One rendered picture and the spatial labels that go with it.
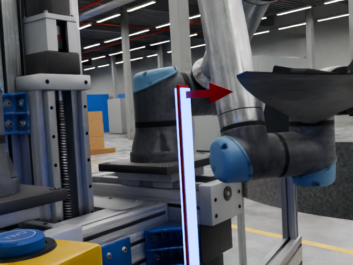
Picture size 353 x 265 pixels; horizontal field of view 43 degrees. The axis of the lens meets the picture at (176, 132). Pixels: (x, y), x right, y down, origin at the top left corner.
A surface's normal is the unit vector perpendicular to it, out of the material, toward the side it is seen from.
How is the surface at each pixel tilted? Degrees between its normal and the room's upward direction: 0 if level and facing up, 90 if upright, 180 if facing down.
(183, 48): 90
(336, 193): 90
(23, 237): 0
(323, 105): 161
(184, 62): 90
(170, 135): 73
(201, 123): 90
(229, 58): 77
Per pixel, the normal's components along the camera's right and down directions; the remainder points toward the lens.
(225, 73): -0.47, -0.11
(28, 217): 0.79, -0.01
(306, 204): -0.77, 0.07
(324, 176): 0.17, 0.10
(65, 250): -0.06, -1.00
